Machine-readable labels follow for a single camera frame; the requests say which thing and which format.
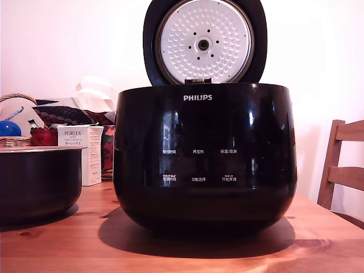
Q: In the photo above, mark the dark dotted patterned cloth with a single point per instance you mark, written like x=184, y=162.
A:
x=65, y=115

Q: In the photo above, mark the white pouch with blue print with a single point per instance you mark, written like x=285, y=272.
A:
x=17, y=111

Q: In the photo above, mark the black rice cooker lid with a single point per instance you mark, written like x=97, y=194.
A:
x=204, y=42

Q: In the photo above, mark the black Philips rice cooker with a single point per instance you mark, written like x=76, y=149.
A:
x=204, y=199

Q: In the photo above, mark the wooden chair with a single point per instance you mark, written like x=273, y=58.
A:
x=341, y=173

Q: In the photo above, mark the dark metallic pot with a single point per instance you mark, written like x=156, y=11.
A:
x=37, y=182

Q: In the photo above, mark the white Porlex carton box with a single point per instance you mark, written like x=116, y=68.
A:
x=94, y=153

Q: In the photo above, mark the flat wicker tray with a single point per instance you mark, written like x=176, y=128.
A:
x=107, y=175

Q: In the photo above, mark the blue round ball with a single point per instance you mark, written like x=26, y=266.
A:
x=10, y=129

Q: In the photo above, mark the red floral patterned tin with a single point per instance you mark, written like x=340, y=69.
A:
x=108, y=148

